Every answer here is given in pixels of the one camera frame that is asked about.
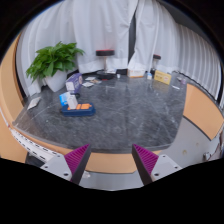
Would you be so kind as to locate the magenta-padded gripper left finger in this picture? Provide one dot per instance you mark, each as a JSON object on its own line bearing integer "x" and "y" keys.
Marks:
{"x": 56, "y": 165}

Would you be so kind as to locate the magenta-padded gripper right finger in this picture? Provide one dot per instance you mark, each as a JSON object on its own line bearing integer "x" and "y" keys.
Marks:
{"x": 163, "y": 165}

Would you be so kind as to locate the blue power strip orange sockets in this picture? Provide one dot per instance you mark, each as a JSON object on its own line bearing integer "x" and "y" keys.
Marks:
{"x": 83, "y": 110}

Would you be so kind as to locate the white paper sheet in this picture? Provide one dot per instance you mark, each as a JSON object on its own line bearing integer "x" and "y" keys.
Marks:
{"x": 33, "y": 103}

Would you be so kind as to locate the white pen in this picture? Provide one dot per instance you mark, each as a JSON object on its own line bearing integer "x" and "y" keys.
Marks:
{"x": 175, "y": 87}

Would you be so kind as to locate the purple cardboard box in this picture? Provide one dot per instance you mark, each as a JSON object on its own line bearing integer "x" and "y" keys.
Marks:
{"x": 74, "y": 82}

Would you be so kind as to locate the white card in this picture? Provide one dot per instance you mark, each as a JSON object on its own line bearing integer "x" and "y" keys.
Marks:
{"x": 87, "y": 84}

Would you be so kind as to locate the small purple bottle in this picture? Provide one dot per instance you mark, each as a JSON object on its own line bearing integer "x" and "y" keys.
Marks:
{"x": 183, "y": 81}

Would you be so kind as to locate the yellow table sign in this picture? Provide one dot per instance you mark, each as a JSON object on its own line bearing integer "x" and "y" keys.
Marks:
{"x": 162, "y": 77}

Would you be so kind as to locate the small blue white box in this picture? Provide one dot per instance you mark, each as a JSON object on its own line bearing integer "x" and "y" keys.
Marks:
{"x": 149, "y": 76}

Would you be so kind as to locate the pale printed card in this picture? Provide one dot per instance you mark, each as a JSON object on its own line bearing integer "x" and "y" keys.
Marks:
{"x": 90, "y": 78}

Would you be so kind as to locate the white orange cardboard box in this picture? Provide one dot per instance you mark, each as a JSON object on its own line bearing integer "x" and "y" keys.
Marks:
{"x": 136, "y": 73}

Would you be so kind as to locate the small white cup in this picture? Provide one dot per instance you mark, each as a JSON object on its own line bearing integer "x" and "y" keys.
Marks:
{"x": 118, "y": 76}

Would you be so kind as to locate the green potted plant white pot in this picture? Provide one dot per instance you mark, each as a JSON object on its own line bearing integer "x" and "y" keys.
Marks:
{"x": 53, "y": 61}

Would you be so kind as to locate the black red bar stool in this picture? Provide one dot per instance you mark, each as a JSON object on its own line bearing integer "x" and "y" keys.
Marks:
{"x": 156, "y": 58}
{"x": 105, "y": 53}

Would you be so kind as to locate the white curtain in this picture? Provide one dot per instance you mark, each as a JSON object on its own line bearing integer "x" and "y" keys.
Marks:
{"x": 96, "y": 26}
{"x": 173, "y": 43}

